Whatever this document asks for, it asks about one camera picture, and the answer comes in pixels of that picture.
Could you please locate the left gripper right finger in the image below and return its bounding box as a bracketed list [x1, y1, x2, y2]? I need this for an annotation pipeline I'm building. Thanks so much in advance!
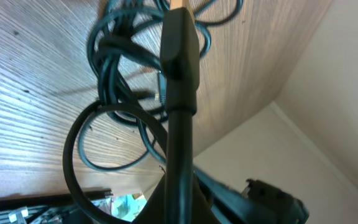
[191, 177, 220, 224]

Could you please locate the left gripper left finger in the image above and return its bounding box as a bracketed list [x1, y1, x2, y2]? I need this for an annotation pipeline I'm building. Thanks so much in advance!
[132, 175, 167, 224]

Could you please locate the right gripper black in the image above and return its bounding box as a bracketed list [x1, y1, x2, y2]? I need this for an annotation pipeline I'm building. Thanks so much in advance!
[194, 167, 310, 224]

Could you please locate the black cable bundle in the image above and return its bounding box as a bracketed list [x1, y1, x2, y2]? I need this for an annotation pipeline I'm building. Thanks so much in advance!
[62, 0, 245, 224]

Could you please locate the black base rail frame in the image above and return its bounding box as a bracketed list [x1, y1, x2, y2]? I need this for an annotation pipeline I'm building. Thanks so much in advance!
[0, 188, 114, 224]

